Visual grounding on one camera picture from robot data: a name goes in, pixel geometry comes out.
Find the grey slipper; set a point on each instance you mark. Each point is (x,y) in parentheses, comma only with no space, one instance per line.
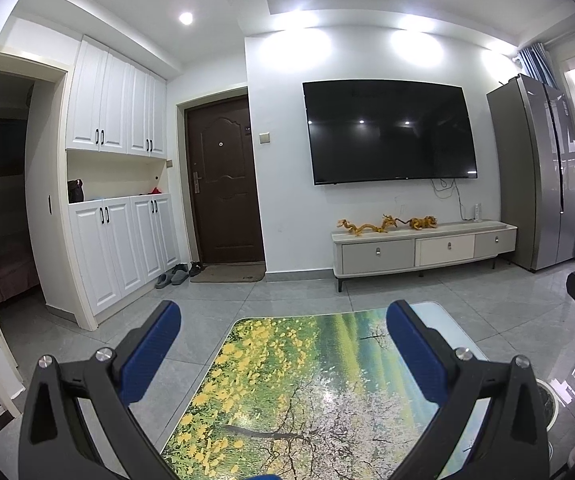
(162,281)
(179,277)

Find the brown door mat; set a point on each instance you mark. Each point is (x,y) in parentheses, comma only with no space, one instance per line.
(227,273)

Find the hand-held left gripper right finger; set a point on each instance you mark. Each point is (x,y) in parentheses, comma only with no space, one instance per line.
(415,355)

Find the white power strip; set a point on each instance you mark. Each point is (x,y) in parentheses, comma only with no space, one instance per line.
(478,212)

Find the dark red bed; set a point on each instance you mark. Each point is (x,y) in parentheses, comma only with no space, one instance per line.
(15,280)

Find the wall light switch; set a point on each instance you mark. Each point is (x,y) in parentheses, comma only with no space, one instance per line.
(264,137)

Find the white trash bin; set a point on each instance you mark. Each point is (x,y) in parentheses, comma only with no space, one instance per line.
(548,402)

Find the recessed ceiling light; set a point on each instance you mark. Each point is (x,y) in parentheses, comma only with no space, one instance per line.
(186,17)

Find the black wall television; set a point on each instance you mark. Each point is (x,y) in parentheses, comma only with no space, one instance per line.
(392,130)

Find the dark brown door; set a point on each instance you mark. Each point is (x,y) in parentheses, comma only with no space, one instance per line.
(225,185)

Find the blue curtain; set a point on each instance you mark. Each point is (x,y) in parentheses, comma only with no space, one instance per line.
(537,62)

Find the grey refrigerator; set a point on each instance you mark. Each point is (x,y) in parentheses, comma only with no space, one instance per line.
(522,175)

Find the black shoe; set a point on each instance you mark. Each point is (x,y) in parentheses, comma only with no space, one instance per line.
(195,269)

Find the black bag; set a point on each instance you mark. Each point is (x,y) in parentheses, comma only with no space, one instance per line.
(76,192)

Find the white grey television cabinet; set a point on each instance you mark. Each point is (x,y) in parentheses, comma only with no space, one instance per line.
(377,255)

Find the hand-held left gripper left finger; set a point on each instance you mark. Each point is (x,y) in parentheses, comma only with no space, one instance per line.
(150,350)

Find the white built-in cabinet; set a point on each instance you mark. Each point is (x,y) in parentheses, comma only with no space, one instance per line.
(117,110)

